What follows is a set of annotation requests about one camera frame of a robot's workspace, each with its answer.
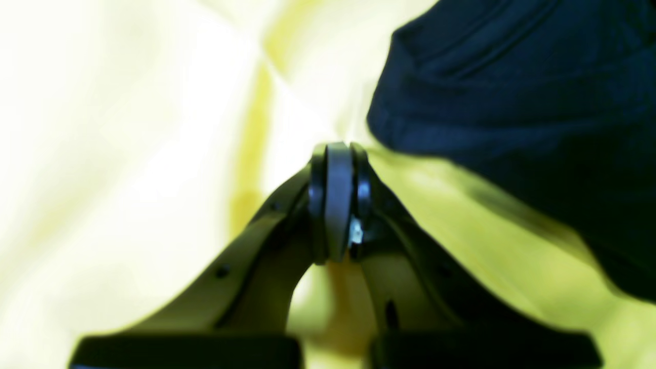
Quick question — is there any dark navy T-shirt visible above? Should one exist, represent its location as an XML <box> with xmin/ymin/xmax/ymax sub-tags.
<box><xmin>367</xmin><ymin>1</ymin><xmax>655</xmax><ymax>303</ymax></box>

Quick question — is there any cream yellow table cloth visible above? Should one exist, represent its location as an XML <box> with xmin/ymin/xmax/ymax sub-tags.
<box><xmin>1</xmin><ymin>1</ymin><xmax>654</xmax><ymax>368</ymax></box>

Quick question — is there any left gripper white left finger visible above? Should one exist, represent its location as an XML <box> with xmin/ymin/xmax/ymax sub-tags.
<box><xmin>69</xmin><ymin>145</ymin><xmax>329</xmax><ymax>368</ymax></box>

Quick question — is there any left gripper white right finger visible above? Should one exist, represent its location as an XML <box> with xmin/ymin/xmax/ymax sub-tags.
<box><xmin>338</xmin><ymin>144</ymin><xmax>603</xmax><ymax>368</ymax></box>

